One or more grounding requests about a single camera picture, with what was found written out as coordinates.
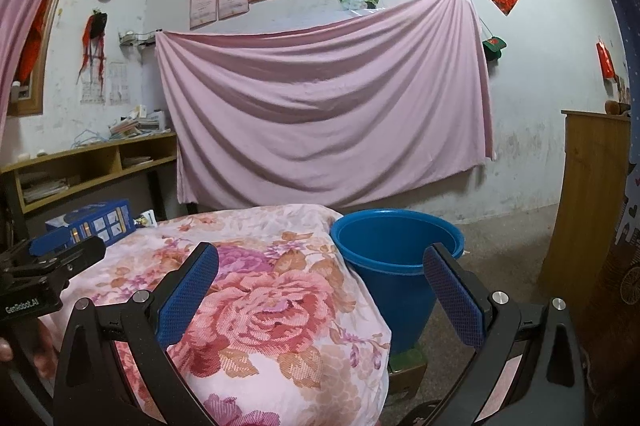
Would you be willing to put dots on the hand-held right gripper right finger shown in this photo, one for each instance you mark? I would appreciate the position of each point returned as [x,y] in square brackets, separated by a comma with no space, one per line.
[455,301]

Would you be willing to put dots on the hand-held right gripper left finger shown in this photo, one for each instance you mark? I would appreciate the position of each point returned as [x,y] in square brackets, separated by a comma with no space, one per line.
[187,296]

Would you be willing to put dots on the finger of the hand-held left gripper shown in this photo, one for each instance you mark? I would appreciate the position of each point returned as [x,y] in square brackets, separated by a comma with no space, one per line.
[82,253]
[47,240]

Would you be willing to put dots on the blue plastic bucket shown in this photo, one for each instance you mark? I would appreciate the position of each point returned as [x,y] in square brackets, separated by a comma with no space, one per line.
[390,236]

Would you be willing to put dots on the person's left hand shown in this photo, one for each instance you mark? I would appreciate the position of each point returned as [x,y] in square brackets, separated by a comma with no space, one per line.
[5,350]

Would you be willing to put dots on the blue cardboard box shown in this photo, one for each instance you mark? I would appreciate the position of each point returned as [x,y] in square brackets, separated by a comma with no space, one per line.
[100,218]

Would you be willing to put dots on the pile of papers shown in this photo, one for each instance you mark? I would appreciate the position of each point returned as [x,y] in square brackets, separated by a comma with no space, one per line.
[47,190]

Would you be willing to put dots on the white green small pack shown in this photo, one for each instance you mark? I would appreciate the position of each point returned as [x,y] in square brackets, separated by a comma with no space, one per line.
[146,220]

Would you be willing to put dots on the floral pink blanket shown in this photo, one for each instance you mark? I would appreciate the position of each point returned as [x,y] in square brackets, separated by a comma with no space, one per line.
[275,306]

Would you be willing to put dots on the wooden shelf desk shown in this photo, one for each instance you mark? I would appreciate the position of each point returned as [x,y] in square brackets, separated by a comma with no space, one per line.
[95,156]

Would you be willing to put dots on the stack of books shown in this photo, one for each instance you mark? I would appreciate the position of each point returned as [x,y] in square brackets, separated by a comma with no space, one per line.
[137,124]

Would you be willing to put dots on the wooden cabinet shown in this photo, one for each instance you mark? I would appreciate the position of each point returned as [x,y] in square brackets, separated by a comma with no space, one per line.
[585,206]

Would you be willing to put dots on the red cloth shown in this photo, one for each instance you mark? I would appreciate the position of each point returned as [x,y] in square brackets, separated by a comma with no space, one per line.
[32,46]

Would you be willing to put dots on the red tassel ornament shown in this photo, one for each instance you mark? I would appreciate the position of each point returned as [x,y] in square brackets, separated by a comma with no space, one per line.
[94,31]

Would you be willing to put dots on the pink curtain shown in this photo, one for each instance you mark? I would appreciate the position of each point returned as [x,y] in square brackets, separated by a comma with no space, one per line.
[25,6]

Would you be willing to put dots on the brown round object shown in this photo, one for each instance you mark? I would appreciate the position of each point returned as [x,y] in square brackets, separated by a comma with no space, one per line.
[616,107]

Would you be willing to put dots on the green cap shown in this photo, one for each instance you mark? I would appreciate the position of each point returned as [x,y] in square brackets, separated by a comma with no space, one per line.
[494,48]

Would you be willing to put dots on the red hanging envelope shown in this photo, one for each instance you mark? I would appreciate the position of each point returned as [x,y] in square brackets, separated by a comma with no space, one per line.
[605,60]

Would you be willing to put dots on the white wall calendar sheet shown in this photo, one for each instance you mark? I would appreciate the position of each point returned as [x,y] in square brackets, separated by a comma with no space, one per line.
[118,84]
[93,89]

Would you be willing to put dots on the wooden window frame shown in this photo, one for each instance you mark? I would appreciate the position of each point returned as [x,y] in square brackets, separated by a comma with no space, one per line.
[42,71]

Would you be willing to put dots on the pink sheet on wall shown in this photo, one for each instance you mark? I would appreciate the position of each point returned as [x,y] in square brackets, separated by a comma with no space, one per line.
[325,106]

